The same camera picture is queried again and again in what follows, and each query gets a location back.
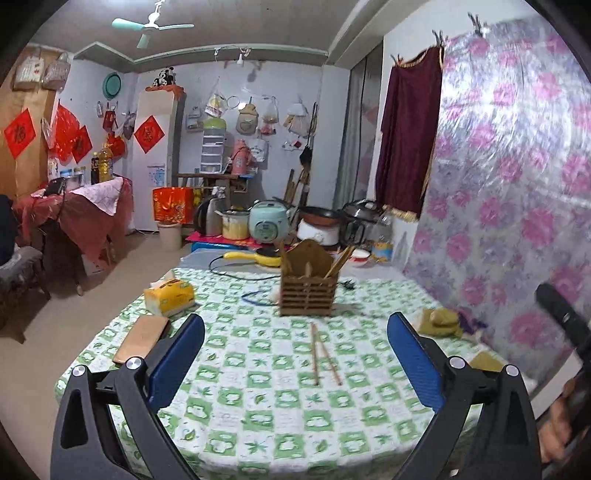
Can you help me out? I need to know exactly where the wooden chopstick bundle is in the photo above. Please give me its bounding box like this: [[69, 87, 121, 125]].
[[325, 245, 356, 279], [277, 240, 291, 275]]

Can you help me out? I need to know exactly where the right hand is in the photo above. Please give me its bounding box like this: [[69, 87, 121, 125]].
[[539, 378, 576, 464]]

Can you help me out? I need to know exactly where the olive green plush toy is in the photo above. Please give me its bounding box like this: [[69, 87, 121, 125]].
[[418, 308, 464, 338]]

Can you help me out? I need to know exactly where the yellow tissue pack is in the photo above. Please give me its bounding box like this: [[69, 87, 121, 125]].
[[143, 279, 195, 317]]

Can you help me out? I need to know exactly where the green white checkered tablecloth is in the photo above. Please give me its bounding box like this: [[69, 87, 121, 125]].
[[54, 266, 539, 480]]

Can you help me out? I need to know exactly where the white waste bin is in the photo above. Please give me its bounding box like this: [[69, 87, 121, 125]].
[[157, 223, 182, 252]]

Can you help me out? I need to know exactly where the clear plastic bottle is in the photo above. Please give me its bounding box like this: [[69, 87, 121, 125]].
[[372, 209, 394, 263]]

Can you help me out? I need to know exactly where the red cloth covered table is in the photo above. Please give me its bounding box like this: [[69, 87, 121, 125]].
[[14, 177, 133, 269]]

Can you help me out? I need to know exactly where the red white bowl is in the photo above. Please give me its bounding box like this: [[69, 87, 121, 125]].
[[349, 248, 372, 268]]

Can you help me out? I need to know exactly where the red gift bag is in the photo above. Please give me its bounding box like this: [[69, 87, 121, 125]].
[[152, 187, 194, 224]]

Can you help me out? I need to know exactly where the steel electric kettle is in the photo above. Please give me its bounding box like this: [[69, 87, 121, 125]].
[[193, 196, 225, 237]]

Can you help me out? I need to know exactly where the yellow electric pan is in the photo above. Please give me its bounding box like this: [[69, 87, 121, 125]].
[[222, 247, 281, 268]]

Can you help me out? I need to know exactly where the black silver pressure cooker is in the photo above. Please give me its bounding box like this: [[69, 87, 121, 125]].
[[339, 199, 384, 247]]

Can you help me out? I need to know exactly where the yellow enamel pot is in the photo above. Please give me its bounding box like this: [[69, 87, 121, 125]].
[[216, 210, 249, 241]]

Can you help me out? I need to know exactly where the brown wooden chopstick holder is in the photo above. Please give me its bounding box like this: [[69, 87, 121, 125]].
[[279, 240, 339, 316]]

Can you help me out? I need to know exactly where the mint green rice cooker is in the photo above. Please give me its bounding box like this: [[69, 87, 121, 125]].
[[249, 200, 290, 244]]

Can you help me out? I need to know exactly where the yellow cooking oil bottle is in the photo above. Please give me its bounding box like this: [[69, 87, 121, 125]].
[[97, 144, 113, 183]]

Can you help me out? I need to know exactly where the white cooker with brown pan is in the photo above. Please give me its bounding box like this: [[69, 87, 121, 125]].
[[297, 206, 342, 248]]

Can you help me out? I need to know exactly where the pink thermos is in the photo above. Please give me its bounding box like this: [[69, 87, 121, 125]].
[[231, 139, 252, 176]]

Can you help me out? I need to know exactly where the white plastic drawer tower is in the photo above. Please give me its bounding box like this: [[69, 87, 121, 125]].
[[199, 117, 226, 174]]

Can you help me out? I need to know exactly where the white refrigerator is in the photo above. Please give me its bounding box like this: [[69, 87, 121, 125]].
[[130, 86, 185, 232]]

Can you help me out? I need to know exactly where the green ceiling fan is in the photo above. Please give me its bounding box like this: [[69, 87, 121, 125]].
[[111, 0, 195, 50]]

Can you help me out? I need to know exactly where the blue cable loop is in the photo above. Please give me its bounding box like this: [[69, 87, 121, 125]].
[[240, 290, 281, 308]]

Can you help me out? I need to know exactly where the round green wall plate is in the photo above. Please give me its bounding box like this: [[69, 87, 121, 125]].
[[102, 72, 122, 100]]

